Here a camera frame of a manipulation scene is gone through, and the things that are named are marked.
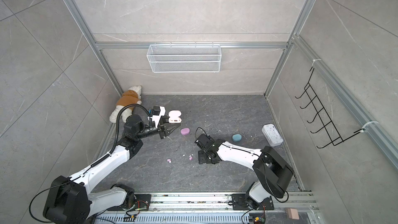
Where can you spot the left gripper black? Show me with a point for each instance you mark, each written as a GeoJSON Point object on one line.
{"type": "Point", "coordinates": [161, 132]}

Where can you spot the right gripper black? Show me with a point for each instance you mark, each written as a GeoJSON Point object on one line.
{"type": "Point", "coordinates": [201, 158]}

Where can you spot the peach earbud charging case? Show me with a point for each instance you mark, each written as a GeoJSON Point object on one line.
{"type": "Point", "coordinates": [174, 116]}

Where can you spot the blue earbud charging case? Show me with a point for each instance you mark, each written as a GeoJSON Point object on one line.
{"type": "Point", "coordinates": [236, 137]}

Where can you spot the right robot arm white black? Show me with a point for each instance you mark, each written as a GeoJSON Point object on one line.
{"type": "Point", "coordinates": [273, 172]}

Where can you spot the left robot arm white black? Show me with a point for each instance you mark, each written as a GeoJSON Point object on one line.
{"type": "Point", "coordinates": [71, 200]}

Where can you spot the purple earbud charging case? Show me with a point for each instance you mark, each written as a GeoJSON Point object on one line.
{"type": "Point", "coordinates": [185, 131]}

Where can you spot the teddy bear with brown hoodie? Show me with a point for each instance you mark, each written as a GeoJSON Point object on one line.
{"type": "Point", "coordinates": [131, 96]}

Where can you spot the white power strip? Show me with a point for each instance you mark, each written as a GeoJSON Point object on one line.
{"type": "Point", "coordinates": [272, 135]}

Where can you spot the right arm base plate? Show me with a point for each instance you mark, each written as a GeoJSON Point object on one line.
{"type": "Point", "coordinates": [242, 202]}

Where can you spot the white wire mesh basket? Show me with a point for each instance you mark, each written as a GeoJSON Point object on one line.
{"type": "Point", "coordinates": [187, 58]}

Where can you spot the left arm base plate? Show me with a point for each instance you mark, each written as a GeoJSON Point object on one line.
{"type": "Point", "coordinates": [139, 201]}

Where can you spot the pink box on rail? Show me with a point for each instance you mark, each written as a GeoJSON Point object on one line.
{"type": "Point", "coordinates": [292, 213]}

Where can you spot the black wire hook rack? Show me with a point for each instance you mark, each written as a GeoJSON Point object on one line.
{"type": "Point", "coordinates": [321, 114]}

